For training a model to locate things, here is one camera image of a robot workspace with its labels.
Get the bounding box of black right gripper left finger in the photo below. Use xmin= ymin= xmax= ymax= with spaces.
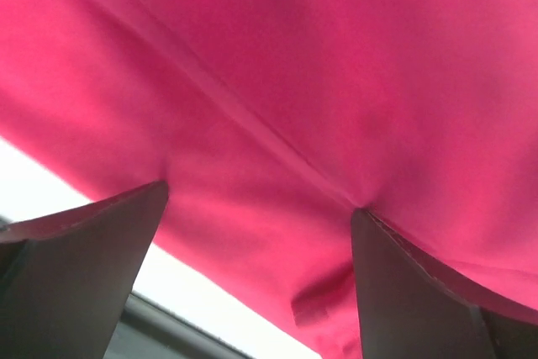
xmin=1 ymin=181 xmax=169 ymax=358

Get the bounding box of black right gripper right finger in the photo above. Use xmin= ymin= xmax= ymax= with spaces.
xmin=351 ymin=209 xmax=537 ymax=359

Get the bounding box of pink t shirt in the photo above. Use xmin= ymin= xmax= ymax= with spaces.
xmin=1 ymin=0 xmax=537 ymax=358

